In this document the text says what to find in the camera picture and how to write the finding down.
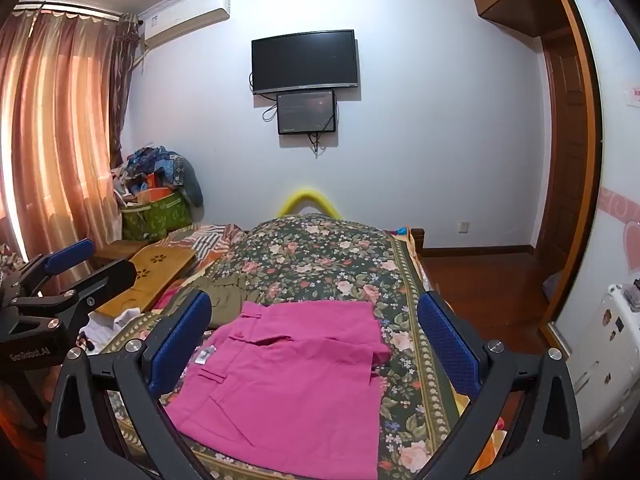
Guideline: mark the white wall socket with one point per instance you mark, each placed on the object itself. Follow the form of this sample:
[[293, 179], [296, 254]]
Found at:
[[463, 227]]

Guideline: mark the olive green garment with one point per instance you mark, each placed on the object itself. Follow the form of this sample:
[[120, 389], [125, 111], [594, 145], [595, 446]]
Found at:
[[225, 300]]

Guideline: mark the colourful fleece blanket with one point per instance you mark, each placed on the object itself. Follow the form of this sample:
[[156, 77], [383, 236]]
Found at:
[[494, 441]]

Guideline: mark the pink pants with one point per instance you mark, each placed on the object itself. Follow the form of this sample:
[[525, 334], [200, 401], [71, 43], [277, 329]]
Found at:
[[290, 385]]

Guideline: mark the white wardrobe door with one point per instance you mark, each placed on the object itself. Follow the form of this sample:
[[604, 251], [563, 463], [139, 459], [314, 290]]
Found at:
[[615, 160]]

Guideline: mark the pile of clothes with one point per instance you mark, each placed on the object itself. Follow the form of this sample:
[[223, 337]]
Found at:
[[165, 170]]

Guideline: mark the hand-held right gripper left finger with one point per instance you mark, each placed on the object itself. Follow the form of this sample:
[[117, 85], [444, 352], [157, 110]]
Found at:
[[180, 340]]

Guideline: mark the wooden lap desk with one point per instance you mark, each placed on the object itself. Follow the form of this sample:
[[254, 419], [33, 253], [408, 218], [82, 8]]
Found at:
[[150, 275]]

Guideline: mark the peach sheer curtain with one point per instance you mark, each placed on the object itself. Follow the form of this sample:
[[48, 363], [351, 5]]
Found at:
[[50, 135]]

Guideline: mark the small black wall monitor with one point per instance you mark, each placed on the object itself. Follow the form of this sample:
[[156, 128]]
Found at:
[[306, 111]]

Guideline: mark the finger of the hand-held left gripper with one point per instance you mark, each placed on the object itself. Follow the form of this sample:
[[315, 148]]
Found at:
[[70, 256], [107, 280]]

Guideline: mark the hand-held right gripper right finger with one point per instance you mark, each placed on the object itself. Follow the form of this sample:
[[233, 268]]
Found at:
[[445, 340]]

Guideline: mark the yellow foam tube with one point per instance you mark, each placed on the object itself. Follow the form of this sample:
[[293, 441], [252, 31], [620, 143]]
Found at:
[[310, 197]]

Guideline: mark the black wall television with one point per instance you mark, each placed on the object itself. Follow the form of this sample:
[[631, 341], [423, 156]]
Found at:
[[305, 62]]

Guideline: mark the white air conditioner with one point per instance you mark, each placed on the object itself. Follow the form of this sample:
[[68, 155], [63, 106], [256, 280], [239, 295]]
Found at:
[[187, 12]]

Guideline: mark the wooden bed footboard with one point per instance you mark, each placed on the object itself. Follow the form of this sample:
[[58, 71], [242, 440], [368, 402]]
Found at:
[[417, 242]]

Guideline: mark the white appliance with stickers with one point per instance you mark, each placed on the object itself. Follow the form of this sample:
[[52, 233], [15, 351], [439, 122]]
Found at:
[[605, 360]]

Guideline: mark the striped cloth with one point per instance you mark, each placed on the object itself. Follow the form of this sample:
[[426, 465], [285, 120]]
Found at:
[[215, 242]]

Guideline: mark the brown patterned curtain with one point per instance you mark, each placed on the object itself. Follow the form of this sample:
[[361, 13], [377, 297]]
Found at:
[[122, 85]]

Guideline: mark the white cloth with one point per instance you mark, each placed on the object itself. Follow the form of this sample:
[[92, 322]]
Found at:
[[112, 330]]

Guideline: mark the brown wooden door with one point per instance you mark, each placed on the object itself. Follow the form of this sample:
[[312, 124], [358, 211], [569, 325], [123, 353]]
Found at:
[[565, 150]]

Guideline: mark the floral blanket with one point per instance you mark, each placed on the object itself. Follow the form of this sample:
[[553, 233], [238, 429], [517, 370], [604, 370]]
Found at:
[[325, 270]]

